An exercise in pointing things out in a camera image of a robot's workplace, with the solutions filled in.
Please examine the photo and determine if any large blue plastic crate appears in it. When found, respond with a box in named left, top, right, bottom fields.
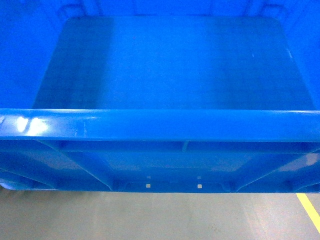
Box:
left=0, top=0, right=320, bottom=193

